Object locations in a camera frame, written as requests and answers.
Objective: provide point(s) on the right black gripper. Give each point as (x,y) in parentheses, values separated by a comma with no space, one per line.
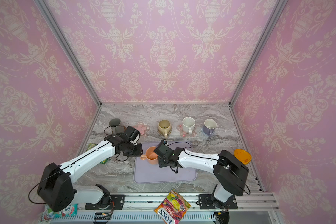
(161,164)

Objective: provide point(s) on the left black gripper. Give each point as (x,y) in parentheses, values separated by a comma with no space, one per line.
(139,152)

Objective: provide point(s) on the peach pink mug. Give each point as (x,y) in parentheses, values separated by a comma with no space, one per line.
(150,156)

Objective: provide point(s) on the grey green mug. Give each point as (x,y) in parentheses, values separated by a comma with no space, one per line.
(116,126)

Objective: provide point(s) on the pink flower coaster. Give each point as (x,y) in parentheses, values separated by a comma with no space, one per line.
(184,134)
(142,128)

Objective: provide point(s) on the beige yellow mug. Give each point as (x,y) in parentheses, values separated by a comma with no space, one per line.
(164,128)

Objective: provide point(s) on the white speckled mug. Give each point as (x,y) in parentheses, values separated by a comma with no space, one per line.
(188,125)

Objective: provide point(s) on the lavender mug white inside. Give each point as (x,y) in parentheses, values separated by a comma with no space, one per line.
(209,127)

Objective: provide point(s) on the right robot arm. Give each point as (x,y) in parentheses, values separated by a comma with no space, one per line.
(230,172)

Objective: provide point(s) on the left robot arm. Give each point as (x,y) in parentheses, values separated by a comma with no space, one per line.
(57,187)

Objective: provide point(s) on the yellow green Fox's candy bag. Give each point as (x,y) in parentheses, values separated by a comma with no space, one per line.
(92,145)

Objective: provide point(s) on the red Fox's candy bag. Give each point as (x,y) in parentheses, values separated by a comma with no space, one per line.
(173,208)

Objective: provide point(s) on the orange lidded jar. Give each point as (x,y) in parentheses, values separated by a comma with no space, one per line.
(243,156)

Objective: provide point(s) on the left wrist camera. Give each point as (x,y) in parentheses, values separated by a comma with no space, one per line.
(131,135)

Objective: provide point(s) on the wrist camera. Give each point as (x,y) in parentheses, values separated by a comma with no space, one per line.
(164,142)
(131,135)

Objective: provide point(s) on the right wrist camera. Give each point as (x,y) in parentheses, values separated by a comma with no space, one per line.
(164,142)

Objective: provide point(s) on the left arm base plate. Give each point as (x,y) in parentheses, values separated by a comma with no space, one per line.
(116,203)

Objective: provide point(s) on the aluminium front rail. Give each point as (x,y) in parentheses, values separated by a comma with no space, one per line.
(257,208)

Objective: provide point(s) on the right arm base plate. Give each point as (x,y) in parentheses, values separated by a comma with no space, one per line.
(209,202)

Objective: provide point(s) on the left aluminium corner post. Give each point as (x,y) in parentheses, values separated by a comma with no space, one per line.
(59,35)

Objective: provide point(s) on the aluminium corner post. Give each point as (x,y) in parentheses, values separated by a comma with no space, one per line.
(276,12)
(59,35)

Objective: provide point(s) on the right aluminium corner post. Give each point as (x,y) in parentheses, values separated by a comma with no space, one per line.
(276,12)

